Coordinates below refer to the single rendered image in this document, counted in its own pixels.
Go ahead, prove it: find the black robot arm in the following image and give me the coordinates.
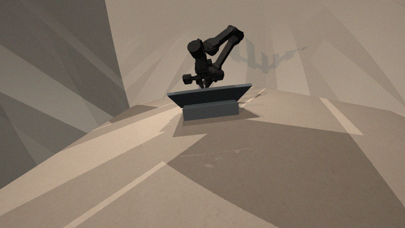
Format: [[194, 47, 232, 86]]
[[187, 25, 244, 74]]

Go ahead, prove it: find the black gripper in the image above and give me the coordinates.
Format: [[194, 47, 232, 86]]
[[182, 70, 224, 89]]

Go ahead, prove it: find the grey switch panel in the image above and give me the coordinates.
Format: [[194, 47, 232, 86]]
[[167, 83, 252, 121]]

